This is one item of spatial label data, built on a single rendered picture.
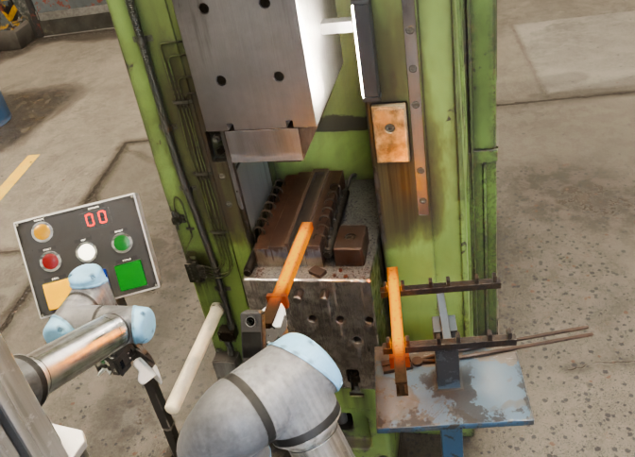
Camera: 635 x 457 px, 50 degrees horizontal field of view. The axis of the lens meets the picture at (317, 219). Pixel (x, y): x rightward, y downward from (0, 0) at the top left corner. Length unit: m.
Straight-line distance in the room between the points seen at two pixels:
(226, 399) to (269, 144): 0.94
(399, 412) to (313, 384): 0.88
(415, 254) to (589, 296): 1.34
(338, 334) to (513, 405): 0.54
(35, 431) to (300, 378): 0.45
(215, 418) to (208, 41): 1.00
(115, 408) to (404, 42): 2.03
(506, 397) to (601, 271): 1.60
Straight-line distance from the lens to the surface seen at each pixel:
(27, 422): 0.63
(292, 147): 1.76
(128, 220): 1.98
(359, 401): 2.26
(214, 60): 1.71
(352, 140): 2.27
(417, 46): 1.75
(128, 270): 1.98
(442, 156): 1.89
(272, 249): 1.97
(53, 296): 2.03
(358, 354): 2.10
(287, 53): 1.65
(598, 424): 2.75
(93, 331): 1.31
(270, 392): 0.97
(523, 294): 3.23
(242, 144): 1.80
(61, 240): 2.01
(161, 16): 1.88
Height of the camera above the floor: 2.11
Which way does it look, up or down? 33 degrees down
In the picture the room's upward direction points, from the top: 10 degrees counter-clockwise
